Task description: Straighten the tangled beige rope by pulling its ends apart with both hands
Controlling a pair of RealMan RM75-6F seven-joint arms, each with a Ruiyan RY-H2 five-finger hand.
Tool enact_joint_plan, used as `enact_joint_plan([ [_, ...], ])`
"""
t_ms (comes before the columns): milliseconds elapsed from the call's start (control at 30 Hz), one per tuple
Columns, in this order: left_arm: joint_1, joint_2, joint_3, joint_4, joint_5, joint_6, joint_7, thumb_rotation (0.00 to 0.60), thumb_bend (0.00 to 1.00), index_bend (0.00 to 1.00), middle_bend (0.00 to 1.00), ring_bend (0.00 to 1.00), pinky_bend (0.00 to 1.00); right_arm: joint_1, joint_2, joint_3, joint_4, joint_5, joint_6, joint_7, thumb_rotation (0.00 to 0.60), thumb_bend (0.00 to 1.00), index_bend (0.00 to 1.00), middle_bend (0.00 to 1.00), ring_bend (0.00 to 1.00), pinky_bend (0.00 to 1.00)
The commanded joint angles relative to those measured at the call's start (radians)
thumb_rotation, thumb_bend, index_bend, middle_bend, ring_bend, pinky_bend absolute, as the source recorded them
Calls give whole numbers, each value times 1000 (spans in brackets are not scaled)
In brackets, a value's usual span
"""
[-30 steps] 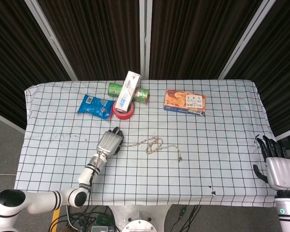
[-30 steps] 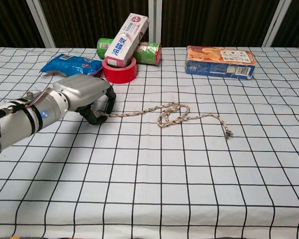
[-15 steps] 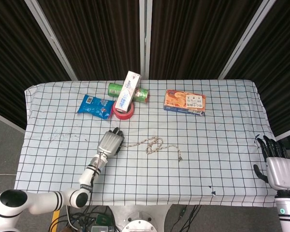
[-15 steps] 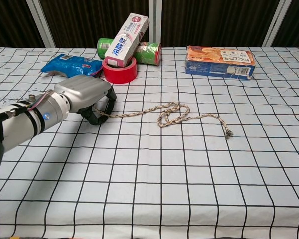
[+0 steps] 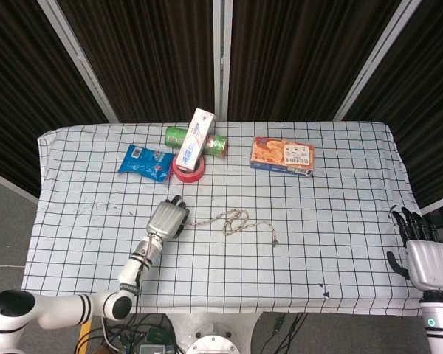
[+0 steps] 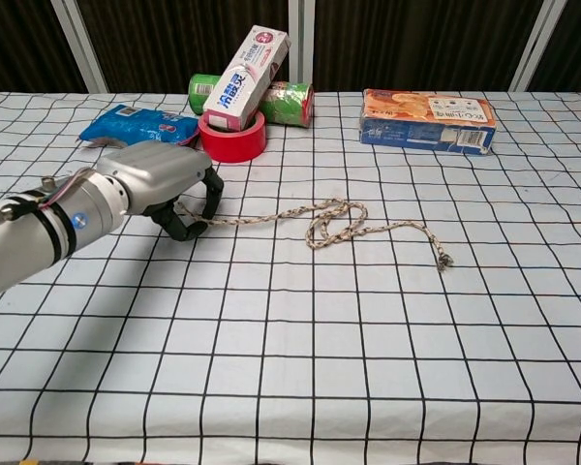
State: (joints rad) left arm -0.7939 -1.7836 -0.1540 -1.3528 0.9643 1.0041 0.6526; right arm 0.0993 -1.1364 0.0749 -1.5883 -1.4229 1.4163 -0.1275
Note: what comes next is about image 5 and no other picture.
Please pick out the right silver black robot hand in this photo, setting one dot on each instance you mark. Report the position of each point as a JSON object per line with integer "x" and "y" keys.
{"x": 430, "y": 265}

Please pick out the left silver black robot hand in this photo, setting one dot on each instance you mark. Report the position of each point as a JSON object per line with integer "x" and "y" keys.
{"x": 166, "y": 219}

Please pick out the red tape roll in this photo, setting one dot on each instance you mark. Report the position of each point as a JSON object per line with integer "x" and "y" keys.
{"x": 186, "y": 177}

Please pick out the blue snack bag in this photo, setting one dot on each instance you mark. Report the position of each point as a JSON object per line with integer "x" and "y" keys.
{"x": 144, "y": 162}

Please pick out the white toothpaste box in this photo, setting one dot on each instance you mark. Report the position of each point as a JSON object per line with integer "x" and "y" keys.
{"x": 193, "y": 142}

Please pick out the green cylindrical snack can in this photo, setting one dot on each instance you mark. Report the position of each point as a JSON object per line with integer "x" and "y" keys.
{"x": 218, "y": 145}

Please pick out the white black checkered tablecloth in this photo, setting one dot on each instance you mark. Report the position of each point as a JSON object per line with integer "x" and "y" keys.
{"x": 243, "y": 276}

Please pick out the green circuit board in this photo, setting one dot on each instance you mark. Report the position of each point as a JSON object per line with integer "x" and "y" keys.
{"x": 157, "y": 335}

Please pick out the orange blue biscuit box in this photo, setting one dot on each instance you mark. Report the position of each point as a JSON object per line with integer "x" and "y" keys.
{"x": 277, "y": 151}

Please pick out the dark ribbed partition panel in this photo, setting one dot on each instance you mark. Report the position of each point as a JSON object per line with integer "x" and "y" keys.
{"x": 22, "y": 92}
{"x": 299, "y": 55}
{"x": 144, "y": 55}
{"x": 428, "y": 110}

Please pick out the grey partition base rail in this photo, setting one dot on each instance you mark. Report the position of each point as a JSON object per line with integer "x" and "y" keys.
{"x": 441, "y": 207}
{"x": 11, "y": 184}

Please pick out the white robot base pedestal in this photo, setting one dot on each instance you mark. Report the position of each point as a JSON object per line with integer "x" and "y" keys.
{"x": 214, "y": 332}

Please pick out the grey partition frame post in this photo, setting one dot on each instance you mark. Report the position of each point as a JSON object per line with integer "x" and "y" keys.
{"x": 376, "y": 59}
{"x": 218, "y": 55}
{"x": 77, "y": 59}

